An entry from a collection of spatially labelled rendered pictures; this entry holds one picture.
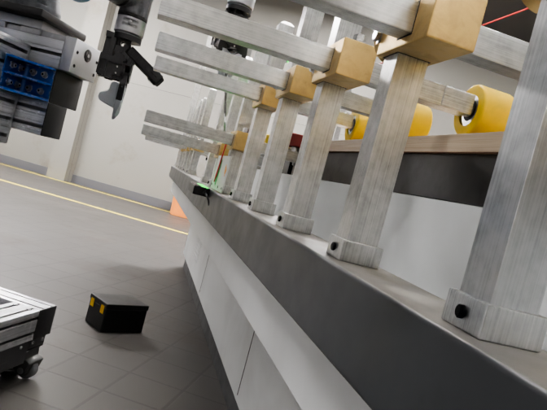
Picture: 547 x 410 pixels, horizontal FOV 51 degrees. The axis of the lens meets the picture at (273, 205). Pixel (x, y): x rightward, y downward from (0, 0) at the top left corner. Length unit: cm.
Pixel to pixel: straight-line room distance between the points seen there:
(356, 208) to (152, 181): 806
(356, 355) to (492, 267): 14
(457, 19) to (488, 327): 30
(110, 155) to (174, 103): 126
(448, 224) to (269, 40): 36
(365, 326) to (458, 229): 40
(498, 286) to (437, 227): 51
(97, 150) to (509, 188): 872
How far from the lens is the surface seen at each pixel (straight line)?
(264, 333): 88
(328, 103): 84
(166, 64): 127
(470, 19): 57
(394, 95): 60
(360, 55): 79
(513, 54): 63
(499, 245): 37
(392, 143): 60
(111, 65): 151
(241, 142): 149
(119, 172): 883
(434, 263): 86
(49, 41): 166
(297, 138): 154
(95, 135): 905
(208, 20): 78
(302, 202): 83
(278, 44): 79
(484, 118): 88
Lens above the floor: 76
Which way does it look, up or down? 2 degrees down
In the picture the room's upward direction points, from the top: 15 degrees clockwise
